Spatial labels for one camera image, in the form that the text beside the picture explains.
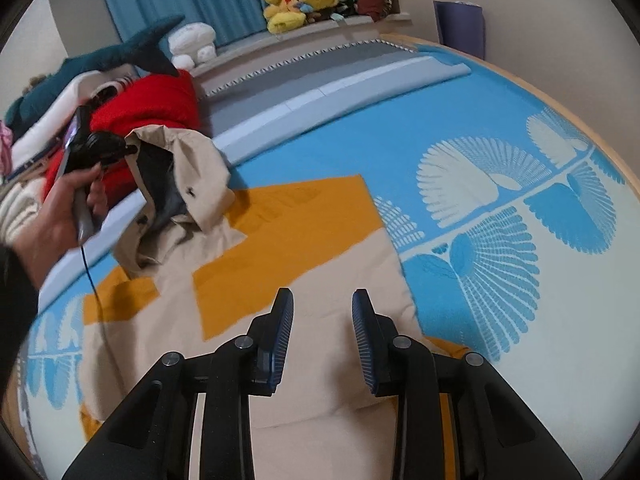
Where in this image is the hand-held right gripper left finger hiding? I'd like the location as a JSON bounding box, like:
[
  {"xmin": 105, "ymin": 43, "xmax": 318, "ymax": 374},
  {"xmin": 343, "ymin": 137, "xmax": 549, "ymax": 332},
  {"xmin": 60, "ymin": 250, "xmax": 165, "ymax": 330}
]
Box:
[{"xmin": 62, "ymin": 287, "xmax": 296, "ymax": 480}]

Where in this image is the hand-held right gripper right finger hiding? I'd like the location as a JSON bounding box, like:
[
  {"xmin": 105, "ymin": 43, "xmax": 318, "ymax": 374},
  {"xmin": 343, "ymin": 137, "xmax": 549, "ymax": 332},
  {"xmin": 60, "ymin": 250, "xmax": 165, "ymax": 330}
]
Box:
[{"xmin": 351, "ymin": 288, "xmax": 583, "ymax": 480}]

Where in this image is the wooden bed frame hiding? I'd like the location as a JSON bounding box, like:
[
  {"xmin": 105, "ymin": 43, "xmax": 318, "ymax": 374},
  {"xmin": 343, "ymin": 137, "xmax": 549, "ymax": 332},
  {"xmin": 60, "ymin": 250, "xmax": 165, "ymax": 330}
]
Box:
[{"xmin": 380, "ymin": 35, "xmax": 631, "ymax": 186}]

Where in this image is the person's left hand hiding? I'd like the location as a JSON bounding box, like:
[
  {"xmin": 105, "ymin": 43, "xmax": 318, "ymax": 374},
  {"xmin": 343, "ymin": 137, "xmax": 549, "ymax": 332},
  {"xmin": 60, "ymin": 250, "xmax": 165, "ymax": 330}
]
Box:
[{"xmin": 12, "ymin": 165, "xmax": 108, "ymax": 291}]

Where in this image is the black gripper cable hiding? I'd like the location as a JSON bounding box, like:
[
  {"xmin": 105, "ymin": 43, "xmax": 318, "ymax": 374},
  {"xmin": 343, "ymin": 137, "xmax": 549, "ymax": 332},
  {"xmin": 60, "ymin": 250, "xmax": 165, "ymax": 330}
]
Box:
[{"xmin": 80, "ymin": 242, "xmax": 128, "ymax": 396}]

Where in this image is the white and pink cloth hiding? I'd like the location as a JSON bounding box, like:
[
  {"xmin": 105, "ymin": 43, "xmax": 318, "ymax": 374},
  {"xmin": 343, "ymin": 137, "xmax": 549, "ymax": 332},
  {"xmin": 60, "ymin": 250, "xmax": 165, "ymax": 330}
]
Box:
[{"xmin": 0, "ymin": 120, "xmax": 13, "ymax": 176}]

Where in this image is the white folded quilt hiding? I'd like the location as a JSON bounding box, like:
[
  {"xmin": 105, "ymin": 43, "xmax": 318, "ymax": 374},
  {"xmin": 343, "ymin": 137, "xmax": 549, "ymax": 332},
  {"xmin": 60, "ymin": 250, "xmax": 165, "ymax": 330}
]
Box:
[{"xmin": 10, "ymin": 72, "xmax": 131, "ymax": 161}]

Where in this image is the white mushroom plush toy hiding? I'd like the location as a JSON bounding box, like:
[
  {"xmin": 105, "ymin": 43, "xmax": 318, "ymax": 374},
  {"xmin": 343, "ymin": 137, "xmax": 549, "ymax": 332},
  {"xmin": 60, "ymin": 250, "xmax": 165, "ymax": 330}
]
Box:
[{"xmin": 167, "ymin": 22, "xmax": 218, "ymax": 68}]

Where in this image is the teal shark plush toy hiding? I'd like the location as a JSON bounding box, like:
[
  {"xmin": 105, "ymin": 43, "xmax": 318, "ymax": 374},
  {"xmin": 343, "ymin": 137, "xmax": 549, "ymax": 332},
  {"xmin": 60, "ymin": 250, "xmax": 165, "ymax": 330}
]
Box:
[{"xmin": 2, "ymin": 15, "xmax": 186, "ymax": 136}]

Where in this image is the blue white printed bed sheet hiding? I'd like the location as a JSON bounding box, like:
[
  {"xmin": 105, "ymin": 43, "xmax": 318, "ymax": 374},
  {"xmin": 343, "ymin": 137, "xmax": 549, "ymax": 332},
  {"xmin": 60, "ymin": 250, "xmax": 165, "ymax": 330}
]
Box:
[{"xmin": 15, "ymin": 45, "xmax": 640, "ymax": 480}]

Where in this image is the red folded blanket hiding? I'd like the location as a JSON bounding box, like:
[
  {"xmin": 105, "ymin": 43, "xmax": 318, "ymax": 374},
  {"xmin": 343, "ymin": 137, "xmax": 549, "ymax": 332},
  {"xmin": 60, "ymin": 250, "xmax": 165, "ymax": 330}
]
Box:
[{"xmin": 42, "ymin": 70, "xmax": 201, "ymax": 206}]

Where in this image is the beige and mustard hooded coat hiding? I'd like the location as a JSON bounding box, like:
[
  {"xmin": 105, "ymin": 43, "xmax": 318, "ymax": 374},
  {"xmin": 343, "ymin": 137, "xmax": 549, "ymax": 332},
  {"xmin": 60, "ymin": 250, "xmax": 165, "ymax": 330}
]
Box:
[{"xmin": 80, "ymin": 127, "xmax": 471, "ymax": 480}]

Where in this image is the yellow duck plush toy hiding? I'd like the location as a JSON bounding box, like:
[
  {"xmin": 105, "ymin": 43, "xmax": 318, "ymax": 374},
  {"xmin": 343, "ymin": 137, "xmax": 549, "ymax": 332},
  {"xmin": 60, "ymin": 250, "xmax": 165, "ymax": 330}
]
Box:
[{"xmin": 263, "ymin": 0, "xmax": 307, "ymax": 34}]

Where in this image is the grey window ledge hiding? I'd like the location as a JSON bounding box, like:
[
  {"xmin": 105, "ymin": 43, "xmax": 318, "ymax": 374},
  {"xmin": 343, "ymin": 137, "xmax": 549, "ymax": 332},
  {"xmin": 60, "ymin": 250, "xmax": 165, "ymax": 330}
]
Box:
[{"xmin": 190, "ymin": 10, "xmax": 416, "ymax": 81}]

